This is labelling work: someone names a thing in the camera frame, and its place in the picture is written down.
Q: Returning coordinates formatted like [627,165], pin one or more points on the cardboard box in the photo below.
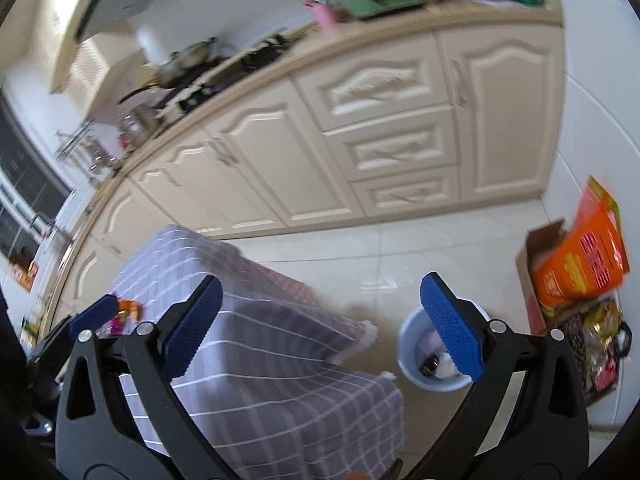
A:
[542,245]

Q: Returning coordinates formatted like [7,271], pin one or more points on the light blue trash bin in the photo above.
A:
[410,355]

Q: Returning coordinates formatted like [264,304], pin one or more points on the wall utensil rack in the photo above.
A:
[82,147]

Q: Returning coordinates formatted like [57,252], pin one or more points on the sliding window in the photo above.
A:
[30,180]

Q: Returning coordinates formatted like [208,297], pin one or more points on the steel wok with lid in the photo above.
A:
[190,57]

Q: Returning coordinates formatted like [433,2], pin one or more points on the orange printed bag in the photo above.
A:
[585,255]

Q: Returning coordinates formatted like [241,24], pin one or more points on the yellow snack wrapper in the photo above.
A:
[129,310]

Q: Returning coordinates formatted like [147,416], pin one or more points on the grey checked tablecloth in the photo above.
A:
[280,400]

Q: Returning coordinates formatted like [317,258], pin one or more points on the pink chopstick holder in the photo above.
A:
[325,16]

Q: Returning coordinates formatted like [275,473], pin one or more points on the black gas stove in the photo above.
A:
[235,67]

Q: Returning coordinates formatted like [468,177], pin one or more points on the person's right hand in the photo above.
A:
[360,476]

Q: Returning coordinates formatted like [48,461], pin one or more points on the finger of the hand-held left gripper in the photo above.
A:
[95,312]

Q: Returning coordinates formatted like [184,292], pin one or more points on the small lattice door cabinet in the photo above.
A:
[87,67]

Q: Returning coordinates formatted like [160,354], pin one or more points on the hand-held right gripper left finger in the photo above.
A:
[195,325]

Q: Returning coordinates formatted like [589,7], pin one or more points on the black silver snack wrapper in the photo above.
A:
[429,362]

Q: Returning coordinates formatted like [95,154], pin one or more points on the orange dish soap bottle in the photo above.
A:
[26,275]

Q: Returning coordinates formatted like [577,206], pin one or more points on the cream cabinet drawer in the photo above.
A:
[395,147]
[375,87]
[405,194]

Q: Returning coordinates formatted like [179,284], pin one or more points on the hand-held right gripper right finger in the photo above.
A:
[450,325]

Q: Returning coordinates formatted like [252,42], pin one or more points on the cream base cabinets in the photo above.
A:
[280,160]

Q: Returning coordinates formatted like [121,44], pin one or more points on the steel steamer pot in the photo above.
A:
[139,119]

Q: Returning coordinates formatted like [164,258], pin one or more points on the patterned bag of snacks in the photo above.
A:
[600,340]

